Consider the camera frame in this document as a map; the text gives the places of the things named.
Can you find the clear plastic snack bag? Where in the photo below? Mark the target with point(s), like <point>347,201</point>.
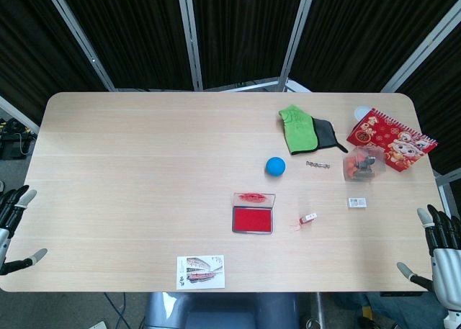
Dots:
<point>363,163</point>

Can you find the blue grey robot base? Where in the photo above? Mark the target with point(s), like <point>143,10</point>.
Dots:
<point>219,311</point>

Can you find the small white barcode box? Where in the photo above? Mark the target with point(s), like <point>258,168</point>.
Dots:
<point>357,202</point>

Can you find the silver table leg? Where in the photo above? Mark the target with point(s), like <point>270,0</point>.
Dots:
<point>316,311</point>

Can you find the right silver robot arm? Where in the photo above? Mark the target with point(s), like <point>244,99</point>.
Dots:
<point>454,320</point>

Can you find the black folding screen panel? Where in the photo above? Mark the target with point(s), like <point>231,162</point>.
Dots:
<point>245,30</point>
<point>39,48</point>
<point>133,34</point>
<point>439,77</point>
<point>360,34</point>

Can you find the green microfibre cloth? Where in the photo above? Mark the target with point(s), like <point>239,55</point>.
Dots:
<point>299,131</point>

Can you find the red ink pad case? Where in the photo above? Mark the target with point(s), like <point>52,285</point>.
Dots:
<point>252,219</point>

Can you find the white round disc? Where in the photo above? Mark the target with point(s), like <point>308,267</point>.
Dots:
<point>361,112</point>

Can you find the printed postcard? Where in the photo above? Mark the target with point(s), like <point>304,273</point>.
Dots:
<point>200,272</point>

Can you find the green and black cloth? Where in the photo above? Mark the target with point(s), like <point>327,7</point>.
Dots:
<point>326,132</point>

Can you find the blue ball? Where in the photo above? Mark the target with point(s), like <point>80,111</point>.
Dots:
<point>276,166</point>

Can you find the small white stamp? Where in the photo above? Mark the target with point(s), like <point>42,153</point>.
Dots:
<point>308,218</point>

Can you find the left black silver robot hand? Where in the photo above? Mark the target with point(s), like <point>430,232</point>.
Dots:
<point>14,203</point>

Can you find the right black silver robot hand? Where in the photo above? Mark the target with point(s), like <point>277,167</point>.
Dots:
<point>446,264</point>

